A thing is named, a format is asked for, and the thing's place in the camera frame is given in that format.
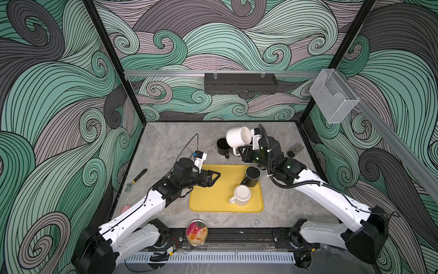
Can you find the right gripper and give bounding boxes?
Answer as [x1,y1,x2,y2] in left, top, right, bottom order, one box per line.
[238,144,277,174]

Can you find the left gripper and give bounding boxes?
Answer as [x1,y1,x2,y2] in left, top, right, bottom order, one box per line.
[180,168,220,191]

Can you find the white ribbed-base mug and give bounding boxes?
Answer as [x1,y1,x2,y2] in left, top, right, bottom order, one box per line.
[226,127,252,156]

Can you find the white-base black handle mug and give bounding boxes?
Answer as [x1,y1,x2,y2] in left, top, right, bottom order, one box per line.
[216,138,231,159]

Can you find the white ceramic mug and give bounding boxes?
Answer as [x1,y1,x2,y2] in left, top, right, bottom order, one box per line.
[229,185,252,207]

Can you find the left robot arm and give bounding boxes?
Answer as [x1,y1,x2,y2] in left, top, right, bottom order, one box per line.
[71,158,221,274]

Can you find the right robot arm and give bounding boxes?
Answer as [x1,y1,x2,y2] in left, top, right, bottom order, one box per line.
[233,137,391,264]

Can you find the black ceramic mug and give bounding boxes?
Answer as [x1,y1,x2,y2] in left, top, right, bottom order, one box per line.
[241,166,261,188]

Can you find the glass jar black lid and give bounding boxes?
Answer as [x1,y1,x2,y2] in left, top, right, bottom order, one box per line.
[287,143,304,158]

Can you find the yellow plastic tray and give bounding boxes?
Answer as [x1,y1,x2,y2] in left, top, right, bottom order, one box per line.
[189,164,264,213]

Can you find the round colourful tin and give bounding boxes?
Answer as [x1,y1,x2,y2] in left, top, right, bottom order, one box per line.
[186,220,208,247]

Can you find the black handled tool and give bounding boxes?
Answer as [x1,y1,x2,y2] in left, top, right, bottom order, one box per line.
[125,169,148,192]

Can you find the clear plastic wall bin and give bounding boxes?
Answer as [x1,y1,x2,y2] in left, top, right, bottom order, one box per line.
[310,68,359,124]

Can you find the white slotted cable duct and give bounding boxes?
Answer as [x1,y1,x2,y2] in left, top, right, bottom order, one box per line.
[124,251,297,264]

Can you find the black wall shelf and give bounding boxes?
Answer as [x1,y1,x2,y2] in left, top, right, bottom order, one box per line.
[204,74,278,95]

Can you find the aluminium wall rail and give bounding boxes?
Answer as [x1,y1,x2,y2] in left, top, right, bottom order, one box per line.
[123,70,320,78]

